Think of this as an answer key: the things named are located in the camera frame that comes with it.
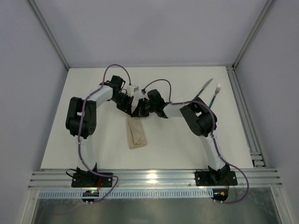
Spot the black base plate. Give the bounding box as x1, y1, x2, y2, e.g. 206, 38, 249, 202
194, 170, 238, 186
71, 171, 113, 188

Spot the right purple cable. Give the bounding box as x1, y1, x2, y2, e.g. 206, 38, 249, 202
142, 79, 249, 205

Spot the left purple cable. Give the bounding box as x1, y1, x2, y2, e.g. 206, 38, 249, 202
77, 64, 119, 203

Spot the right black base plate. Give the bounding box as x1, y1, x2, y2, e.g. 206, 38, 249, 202
194, 170, 238, 186

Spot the purple cable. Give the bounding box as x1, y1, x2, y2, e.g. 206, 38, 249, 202
142, 79, 249, 205
77, 64, 119, 203

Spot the aluminium frame post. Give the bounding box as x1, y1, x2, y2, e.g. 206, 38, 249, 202
232, 0, 277, 70
26, 0, 70, 71

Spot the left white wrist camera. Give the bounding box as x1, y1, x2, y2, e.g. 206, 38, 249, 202
126, 85, 139, 97

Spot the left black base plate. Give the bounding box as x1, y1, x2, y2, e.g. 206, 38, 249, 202
71, 171, 113, 188

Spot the controller board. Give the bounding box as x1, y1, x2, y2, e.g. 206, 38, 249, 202
81, 190, 99, 205
212, 189, 228, 203

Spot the left aluminium frame post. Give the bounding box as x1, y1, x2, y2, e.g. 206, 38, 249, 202
26, 0, 70, 71

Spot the front aluminium rail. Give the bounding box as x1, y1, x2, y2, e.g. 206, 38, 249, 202
28, 168, 283, 189

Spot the right controller board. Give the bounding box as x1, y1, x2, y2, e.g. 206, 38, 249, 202
212, 189, 228, 203

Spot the right aluminium frame post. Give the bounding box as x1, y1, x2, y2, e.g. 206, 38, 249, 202
232, 0, 277, 70

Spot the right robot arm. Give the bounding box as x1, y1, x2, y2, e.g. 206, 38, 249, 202
131, 90, 231, 186

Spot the right aluminium side rail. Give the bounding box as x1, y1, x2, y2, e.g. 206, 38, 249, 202
226, 65, 267, 168

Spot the beige cloth napkin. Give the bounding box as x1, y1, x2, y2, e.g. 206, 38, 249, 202
126, 115, 147, 149

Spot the left controller board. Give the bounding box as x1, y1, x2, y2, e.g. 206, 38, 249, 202
81, 190, 99, 205

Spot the knife with green handle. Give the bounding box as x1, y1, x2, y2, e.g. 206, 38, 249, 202
195, 78, 213, 98

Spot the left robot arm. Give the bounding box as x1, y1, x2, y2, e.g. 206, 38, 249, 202
65, 76, 139, 184

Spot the slotted cable duct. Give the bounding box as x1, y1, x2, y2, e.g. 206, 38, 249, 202
38, 188, 213, 199

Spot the fork with green handle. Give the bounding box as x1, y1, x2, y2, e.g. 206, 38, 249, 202
209, 84, 222, 108

